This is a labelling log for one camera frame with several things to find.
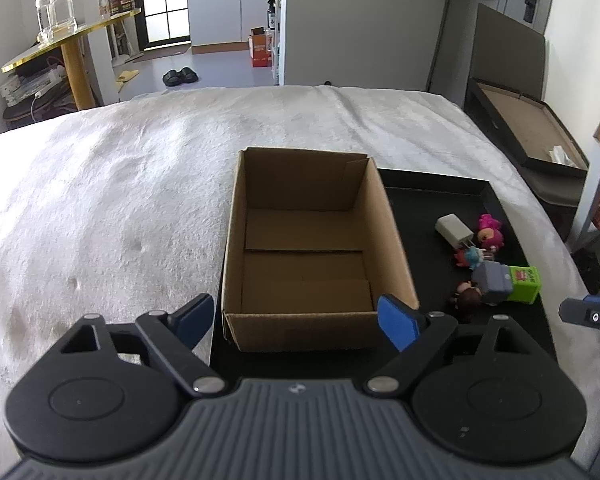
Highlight brown haired small figurine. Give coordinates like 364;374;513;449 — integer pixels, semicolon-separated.
450;281;483;311

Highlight green toy cube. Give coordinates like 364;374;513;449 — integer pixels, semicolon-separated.
507;266;542;304

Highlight red blue beer mug figurine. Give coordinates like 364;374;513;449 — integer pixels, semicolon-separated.
455;246;494;270

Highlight grey block figurine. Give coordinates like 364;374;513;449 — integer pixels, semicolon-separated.
471;260;514;304

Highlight pink dinosaur figurine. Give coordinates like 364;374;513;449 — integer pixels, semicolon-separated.
477;214;504;252

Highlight white usb charger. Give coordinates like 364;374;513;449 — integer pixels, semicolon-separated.
434;214;474;249

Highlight black shallow tray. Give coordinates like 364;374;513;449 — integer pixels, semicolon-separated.
210;169;556;382

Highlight brown cardboard box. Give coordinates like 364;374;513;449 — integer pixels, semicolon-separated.
221;148;419;352

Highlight white fluffy blanket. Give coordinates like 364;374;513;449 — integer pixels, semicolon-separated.
0;87;600;475

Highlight brown lined black tray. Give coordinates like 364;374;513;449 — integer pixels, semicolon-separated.
467;78;588;178

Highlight dark chair with tray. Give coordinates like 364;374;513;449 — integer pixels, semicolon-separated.
464;4;588;238

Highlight black slippers pair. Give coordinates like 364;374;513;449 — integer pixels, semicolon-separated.
162;67;199;88

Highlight yellow cloth on floor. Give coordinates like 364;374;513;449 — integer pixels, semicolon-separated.
114;70;140;92

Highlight orange red carton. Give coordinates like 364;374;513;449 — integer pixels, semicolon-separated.
248;26;272;68

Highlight gold round side table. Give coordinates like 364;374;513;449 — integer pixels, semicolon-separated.
1;9;142;110

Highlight white kitchen cabinet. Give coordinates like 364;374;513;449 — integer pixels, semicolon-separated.
187;0;270;53

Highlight black spray bottle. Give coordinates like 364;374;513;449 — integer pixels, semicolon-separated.
266;0;276;30

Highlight clear glass jar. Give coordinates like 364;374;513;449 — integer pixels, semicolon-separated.
35;0;78;44

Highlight grey metal frame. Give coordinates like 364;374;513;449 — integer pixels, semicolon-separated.
566;124;600;252

